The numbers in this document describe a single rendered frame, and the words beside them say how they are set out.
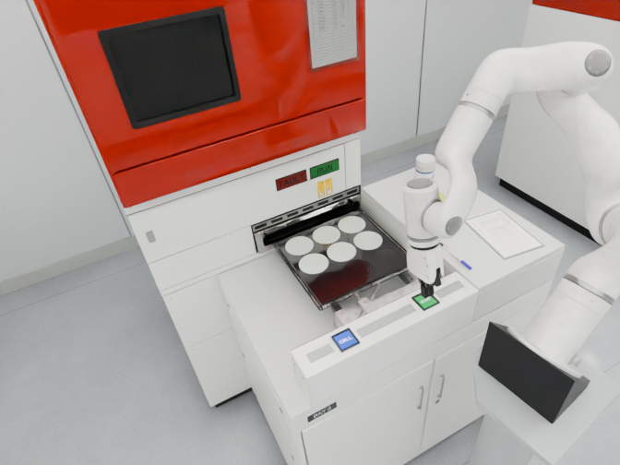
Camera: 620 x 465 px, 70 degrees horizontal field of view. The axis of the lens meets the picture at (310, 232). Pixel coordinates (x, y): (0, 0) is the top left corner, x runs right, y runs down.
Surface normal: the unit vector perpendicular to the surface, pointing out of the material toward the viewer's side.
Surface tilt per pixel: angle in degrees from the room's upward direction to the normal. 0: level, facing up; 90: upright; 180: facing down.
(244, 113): 90
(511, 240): 0
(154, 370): 0
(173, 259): 90
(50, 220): 90
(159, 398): 0
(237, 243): 90
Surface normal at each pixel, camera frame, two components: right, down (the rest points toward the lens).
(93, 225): 0.46, 0.53
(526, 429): -0.08, -0.77
